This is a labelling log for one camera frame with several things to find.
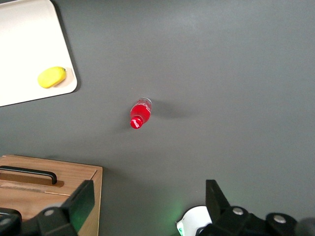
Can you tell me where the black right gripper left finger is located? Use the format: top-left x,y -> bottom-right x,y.
0,180 -> 95,236

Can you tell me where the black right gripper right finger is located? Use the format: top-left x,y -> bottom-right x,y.
196,179 -> 315,236

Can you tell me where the red coke bottle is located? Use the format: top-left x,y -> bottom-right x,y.
129,97 -> 153,130

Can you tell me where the white plastic tray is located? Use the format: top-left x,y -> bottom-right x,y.
0,0 -> 78,108

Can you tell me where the wooden box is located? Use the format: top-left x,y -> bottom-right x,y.
0,154 -> 103,236

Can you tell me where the white round object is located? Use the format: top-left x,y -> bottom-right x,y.
175,206 -> 213,236

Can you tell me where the yellow lemon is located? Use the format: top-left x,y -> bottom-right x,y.
37,66 -> 67,89

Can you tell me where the black metal box handle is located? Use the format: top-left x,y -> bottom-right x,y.
0,166 -> 58,185

